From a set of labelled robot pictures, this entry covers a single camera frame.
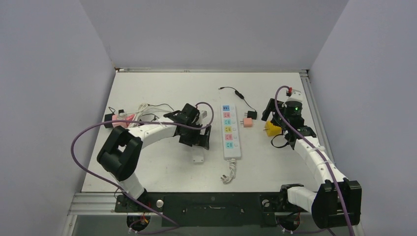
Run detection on pink cube socket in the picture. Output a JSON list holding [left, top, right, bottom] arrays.
[[110, 114, 135, 128]]

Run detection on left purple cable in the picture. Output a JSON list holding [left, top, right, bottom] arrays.
[[70, 101, 215, 235]]

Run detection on black plug adapter with cable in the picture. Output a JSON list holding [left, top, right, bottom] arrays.
[[218, 86, 258, 120]]

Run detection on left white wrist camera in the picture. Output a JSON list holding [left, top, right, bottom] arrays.
[[197, 110, 208, 125]]

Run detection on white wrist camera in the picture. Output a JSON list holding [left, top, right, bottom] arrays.
[[197, 110, 208, 125], [286, 87, 303, 103]]

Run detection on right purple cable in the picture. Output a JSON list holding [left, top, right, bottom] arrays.
[[274, 85, 357, 236]]

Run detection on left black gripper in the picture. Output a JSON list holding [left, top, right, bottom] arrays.
[[179, 121, 210, 149]]

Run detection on white cord of pink cube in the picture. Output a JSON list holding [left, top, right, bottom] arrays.
[[130, 103, 154, 124]]

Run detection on white flat power strip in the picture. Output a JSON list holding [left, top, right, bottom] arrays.
[[191, 146, 205, 164]]

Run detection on yellow cube plug adapter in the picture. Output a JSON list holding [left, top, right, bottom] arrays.
[[264, 121, 282, 137]]

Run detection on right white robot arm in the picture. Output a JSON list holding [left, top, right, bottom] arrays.
[[261, 98, 362, 229]]

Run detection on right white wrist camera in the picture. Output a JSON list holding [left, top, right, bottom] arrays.
[[286, 87, 303, 103]]

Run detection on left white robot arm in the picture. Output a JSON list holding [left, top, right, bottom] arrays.
[[97, 103, 211, 211]]

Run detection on white multi-socket power strip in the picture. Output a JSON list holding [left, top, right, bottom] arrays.
[[220, 103, 242, 160]]

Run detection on pink plug adapter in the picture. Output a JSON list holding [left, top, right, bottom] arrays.
[[240, 118, 253, 128]]

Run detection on purple cable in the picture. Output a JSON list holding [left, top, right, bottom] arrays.
[[274, 85, 357, 236], [70, 101, 215, 235]]

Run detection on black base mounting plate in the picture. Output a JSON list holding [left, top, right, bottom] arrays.
[[114, 192, 304, 227]]

